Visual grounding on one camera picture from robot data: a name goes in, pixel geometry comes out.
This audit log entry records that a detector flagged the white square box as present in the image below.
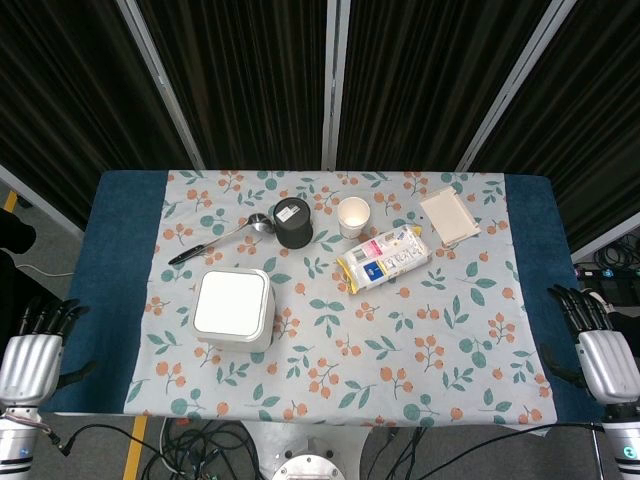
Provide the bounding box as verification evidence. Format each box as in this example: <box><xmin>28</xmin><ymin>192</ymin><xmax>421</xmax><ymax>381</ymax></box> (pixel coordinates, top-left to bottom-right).
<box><xmin>192</xmin><ymin>268</ymin><xmax>278</xmax><ymax>355</ymax></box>

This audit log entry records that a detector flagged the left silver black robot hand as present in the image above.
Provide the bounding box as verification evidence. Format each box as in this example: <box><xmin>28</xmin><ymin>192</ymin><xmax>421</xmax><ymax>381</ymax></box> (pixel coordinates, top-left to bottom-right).
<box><xmin>0</xmin><ymin>298</ymin><xmax>97</xmax><ymax>410</ymax></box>

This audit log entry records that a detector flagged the white paper cup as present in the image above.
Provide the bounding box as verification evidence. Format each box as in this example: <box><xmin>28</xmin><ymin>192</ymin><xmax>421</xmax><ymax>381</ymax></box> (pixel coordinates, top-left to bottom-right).
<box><xmin>337</xmin><ymin>196</ymin><xmax>372</xmax><ymax>239</ymax></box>

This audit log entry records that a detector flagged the black cable with plug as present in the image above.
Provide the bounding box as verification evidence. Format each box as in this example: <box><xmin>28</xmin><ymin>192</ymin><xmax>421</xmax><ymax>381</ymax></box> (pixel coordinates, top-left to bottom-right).
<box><xmin>55</xmin><ymin>423</ymin><xmax>166</xmax><ymax>457</ymax></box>

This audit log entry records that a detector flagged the black cable bundle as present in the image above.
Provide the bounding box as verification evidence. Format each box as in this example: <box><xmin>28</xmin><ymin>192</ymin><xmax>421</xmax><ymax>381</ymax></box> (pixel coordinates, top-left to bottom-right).
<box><xmin>139</xmin><ymin>418</ymin><xmax>266</xmax><ymax>480</ymax></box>

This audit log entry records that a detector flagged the black cylindrical canister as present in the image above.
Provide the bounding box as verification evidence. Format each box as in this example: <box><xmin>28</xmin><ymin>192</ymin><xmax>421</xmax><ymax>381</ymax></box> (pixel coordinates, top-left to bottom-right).
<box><xmin>272</xmin><ymin>197</ymin><xmax>316</xmax><ymax>250</ymax></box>

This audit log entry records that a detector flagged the white yellow snack package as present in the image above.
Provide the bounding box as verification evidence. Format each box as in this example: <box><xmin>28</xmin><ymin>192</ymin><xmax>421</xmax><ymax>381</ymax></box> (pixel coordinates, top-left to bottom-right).
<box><xmin>335</xmin><ymin>224</ymin><xmax>433</xmax><ymax>296</ymax></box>

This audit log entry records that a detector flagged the grey metal partition frame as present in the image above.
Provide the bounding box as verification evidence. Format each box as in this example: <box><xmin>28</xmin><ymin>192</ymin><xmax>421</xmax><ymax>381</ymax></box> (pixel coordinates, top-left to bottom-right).
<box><xmin>455</xmin><ymin>0</ymin><xmax>569</xmax><ymax>172</ymax></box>
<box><xmin>320</xmin><ymin>0</ymin><xmax>352</xmax><ymax>171</ymax></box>
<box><xmin>113</xmin><ymin>0</ymin><xmax>207</xmax><ymax>171</ymax></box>

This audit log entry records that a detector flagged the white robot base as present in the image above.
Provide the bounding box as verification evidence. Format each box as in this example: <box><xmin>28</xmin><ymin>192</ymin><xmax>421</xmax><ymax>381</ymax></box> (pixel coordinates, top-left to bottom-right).
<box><xmin>239</xmin><ymin>420</ymin><xmax>381</xmax><ymax>480</ymax></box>

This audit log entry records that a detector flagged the metal ladle with black handle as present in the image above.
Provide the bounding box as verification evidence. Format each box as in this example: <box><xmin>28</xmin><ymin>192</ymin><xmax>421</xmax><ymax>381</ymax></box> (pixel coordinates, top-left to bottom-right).
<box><xmin>168</xmin><ymin>213</ymin><xmax>272</xmax><ymax>266</ymax></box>

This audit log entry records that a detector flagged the power strip with plugs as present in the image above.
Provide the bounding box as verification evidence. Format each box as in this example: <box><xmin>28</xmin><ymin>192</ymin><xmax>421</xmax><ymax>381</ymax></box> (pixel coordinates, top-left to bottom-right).
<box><xmin>573</xmin><ymin>267</ymin><xmax>640</xmax><ymax>281</ymax></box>

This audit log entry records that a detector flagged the blue table cover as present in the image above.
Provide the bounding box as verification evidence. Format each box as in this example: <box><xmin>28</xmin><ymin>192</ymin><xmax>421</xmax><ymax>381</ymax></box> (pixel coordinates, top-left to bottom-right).
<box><xmin>51</xmin><ymin>169</ymin><xmax>608</xmax><ymax>422</ymax></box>

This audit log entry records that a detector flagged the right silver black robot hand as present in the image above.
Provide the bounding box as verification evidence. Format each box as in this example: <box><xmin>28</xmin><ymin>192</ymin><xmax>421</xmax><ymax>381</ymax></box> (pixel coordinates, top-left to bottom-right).
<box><xmin>538</xmin><ymin>283</ymin><xmax>640</xmax><ymax>406</ymax></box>

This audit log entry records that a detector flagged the beige flat box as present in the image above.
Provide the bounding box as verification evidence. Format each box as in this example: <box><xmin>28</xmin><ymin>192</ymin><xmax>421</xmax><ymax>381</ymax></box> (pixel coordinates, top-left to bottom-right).
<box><xmin>419</xmin><ymin>185</ymin><xmax>482</xmax><ymax>247</ymax></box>

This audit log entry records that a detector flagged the black thin cable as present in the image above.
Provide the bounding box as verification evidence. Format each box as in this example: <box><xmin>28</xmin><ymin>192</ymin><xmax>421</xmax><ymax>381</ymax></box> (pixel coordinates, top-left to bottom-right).
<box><xmin>399</xmin><ymin>422</ymin><xmax>606</xmax><ymax>480</ymax></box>

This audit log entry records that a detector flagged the floral patterned tablecloth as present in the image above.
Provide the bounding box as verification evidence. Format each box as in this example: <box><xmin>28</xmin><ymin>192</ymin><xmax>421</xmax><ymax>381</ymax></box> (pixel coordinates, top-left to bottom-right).
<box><xmin>122</xmin><ymin>169</ymin><xmax>559</xmax><ymax>429</ymax></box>

